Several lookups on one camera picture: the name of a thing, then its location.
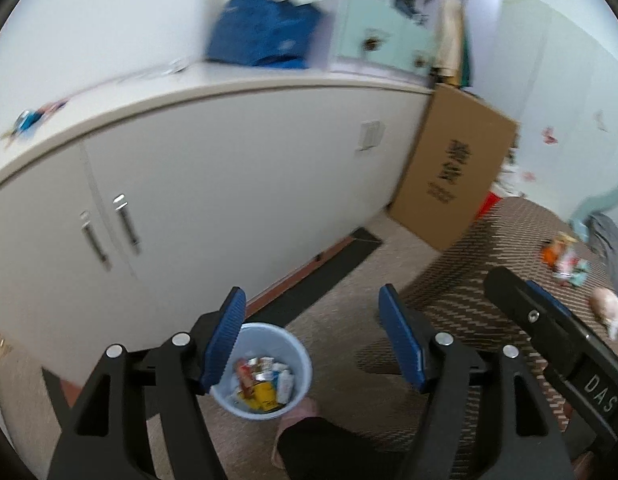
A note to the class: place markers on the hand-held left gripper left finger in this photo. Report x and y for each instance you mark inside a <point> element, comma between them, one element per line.
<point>224,340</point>

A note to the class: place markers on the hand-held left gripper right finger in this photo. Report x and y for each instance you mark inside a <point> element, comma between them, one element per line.
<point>401,342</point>

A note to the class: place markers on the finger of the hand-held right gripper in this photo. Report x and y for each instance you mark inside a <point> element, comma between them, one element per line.
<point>534,317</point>

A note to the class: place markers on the red packet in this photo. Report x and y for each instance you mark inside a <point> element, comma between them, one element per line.
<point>244,377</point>

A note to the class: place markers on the red orange snack wrapper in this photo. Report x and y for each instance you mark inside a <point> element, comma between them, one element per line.
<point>564,260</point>

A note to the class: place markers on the yellow cardboard box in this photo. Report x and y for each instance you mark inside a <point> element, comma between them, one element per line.
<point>265,395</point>

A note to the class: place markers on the light blue trash bin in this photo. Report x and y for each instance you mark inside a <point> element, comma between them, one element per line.
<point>294,360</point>

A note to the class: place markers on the blue white sachet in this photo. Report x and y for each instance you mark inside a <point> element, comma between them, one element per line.
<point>285,385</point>

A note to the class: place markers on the black floor mat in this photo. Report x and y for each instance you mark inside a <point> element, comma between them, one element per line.
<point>334,270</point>

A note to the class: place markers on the grey blanket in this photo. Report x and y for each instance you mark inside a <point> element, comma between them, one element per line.
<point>614,245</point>

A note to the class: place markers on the red object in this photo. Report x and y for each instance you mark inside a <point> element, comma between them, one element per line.
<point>489,206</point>

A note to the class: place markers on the person's black trouser leg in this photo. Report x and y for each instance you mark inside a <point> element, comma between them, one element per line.
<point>349,452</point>

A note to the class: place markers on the white plastic bag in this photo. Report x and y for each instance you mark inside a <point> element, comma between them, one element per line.
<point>506,177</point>

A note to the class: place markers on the large cardboard box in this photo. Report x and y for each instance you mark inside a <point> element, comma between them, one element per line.
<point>454,170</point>

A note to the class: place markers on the white low cabinet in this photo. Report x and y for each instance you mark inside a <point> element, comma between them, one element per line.
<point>214,160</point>

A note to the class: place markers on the pink butterfly sticker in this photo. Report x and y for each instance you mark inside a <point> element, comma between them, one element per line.
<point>550,135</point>

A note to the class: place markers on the pale butterfly sticker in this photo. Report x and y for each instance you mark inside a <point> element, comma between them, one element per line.
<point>601,121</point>

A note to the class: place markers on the pale green wardrobe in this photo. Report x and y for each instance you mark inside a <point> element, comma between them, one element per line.
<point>564,85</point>

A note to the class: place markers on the pinecone drawer knob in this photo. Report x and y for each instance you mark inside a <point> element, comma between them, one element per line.
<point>372,42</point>
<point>418,61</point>

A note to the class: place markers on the small colourful items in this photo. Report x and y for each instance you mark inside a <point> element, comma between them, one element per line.
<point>36,117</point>

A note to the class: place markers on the row of hanging clothes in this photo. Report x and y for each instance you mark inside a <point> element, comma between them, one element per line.
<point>451,35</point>

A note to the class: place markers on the blue plastic bag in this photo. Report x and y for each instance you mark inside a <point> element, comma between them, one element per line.
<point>261,30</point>

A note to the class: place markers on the stair shelf cabinet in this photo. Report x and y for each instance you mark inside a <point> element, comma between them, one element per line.
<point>379,20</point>

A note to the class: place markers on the white wall socket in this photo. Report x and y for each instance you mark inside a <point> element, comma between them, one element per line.
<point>371,135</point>

